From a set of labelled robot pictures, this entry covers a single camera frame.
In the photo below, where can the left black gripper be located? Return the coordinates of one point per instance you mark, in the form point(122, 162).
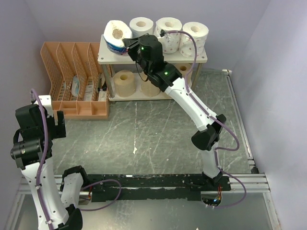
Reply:
point(57, 131)

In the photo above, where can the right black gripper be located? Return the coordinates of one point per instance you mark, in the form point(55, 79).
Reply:
point(131, 45)

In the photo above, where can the blue paper roll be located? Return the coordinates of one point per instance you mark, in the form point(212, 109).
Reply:
point(114, 33)

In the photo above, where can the plain white paper roll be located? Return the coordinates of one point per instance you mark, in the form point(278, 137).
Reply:
point(141, 26)

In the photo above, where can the brown roll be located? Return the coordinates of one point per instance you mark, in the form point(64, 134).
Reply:
point(147, 88)
point(184, 69)
point(125, 85)

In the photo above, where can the white floral roll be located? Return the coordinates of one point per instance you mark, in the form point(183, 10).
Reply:
point(199, 32)
point(170, 42)

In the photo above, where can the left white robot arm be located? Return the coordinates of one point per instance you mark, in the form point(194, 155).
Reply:
point(32, 152)

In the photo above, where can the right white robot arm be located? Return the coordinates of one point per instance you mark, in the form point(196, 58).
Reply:
point(147, 52)

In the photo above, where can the white two-tier metal shelf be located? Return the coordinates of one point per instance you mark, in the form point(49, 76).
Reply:
point(106, 57)

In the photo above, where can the black pen in organizer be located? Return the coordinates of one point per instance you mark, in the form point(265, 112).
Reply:
point(99, 83)

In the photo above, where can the tissue pack in organizer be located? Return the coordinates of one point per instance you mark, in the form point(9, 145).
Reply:
point(76, 86)

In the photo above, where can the orange plastic file organizer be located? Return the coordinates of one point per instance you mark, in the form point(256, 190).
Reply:
point(62, 61)

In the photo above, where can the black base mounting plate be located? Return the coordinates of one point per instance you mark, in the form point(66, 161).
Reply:
point(154, 186)

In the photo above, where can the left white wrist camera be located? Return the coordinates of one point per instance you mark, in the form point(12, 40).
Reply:
point(46, 103)

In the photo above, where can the white wall plug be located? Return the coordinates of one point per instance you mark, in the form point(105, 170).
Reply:
point(227, 71)

